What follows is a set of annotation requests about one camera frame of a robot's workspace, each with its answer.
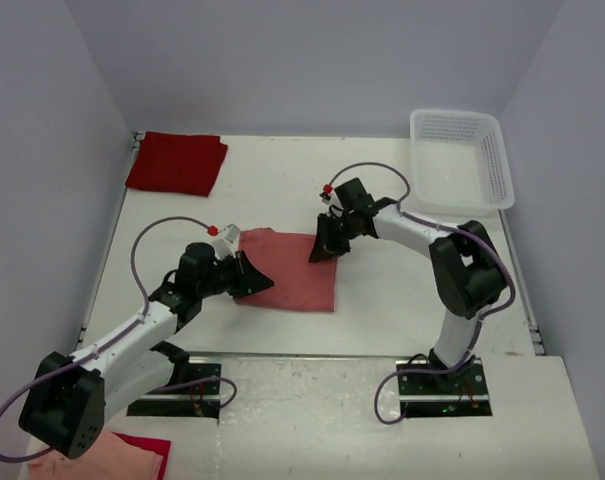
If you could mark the folded red shirt front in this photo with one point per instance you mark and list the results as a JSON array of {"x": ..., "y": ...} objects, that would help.
[{"x": 160, "y": 447}]

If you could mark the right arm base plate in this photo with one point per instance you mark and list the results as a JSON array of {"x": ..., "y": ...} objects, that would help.
[{"x": 463, "y": 394}]

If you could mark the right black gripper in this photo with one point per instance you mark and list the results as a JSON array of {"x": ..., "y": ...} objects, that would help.
[{"x": 326, "y": 246}]

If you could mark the salmon pink t shirt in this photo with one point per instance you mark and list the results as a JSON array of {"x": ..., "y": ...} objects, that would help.
[{"x": 299, "y": 285}]

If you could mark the white plastic basket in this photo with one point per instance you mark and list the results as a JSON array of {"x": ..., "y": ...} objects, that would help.
[{"x": 459, "y": 164}]

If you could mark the folded light pink shirt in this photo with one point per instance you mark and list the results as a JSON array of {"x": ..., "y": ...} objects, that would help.
[{"x": 108, "y": 458}]

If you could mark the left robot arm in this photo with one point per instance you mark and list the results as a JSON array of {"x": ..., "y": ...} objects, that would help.
[{"x": 75, "y": 395}]

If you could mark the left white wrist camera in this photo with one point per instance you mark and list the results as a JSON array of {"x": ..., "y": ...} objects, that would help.
[{"x": 226, "y": 242}]

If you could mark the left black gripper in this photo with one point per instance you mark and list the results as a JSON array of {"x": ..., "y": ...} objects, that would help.
[{"x": 250, "y": 280}]

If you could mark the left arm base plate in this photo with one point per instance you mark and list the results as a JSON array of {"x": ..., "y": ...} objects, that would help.
[{"x": 201, "y": 401}]

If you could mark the folded dark red shirt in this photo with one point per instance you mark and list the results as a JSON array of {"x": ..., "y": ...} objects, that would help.
[{"x": 180, "y": 164}]

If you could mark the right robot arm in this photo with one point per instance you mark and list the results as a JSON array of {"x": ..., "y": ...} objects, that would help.
[{"x": 471, "y": 280}]

